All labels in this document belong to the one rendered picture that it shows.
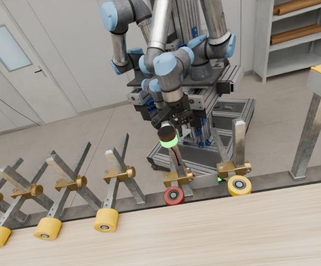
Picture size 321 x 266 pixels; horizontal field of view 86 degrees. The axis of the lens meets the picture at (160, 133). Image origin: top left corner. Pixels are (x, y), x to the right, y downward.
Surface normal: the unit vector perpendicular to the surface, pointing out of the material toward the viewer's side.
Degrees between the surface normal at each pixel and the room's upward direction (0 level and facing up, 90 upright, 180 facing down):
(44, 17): 90
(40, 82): 90
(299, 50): 90
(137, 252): 0
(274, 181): 0
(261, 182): 0
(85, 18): 90
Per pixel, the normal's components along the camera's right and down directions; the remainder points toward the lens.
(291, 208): -0.27, -0.75
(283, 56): -0.03, 0.63
